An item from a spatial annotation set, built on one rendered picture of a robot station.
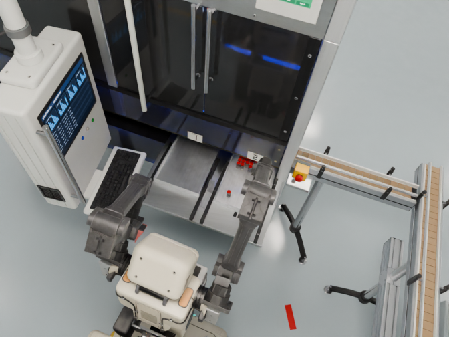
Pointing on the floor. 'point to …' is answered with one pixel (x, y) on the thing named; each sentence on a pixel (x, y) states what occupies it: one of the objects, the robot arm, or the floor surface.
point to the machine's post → (316, 83)
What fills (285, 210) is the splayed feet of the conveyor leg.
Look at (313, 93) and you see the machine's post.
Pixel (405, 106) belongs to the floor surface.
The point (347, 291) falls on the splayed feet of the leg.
